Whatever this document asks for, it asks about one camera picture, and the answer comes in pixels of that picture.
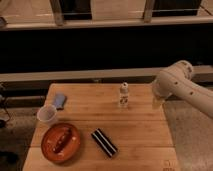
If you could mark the small clear white-capped bottle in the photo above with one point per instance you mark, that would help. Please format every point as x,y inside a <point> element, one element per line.
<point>123,94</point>

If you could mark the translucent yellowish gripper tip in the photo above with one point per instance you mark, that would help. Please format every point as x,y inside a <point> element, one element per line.
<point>157,102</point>

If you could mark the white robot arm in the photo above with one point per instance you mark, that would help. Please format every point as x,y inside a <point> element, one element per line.
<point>176,80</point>

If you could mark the black white-striped box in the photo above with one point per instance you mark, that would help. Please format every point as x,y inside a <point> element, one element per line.
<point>104,142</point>

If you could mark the orange plate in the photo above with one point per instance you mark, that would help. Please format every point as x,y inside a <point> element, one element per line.
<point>50,139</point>

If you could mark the brown sausage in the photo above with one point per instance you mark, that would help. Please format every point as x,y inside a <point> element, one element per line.
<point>62,141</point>

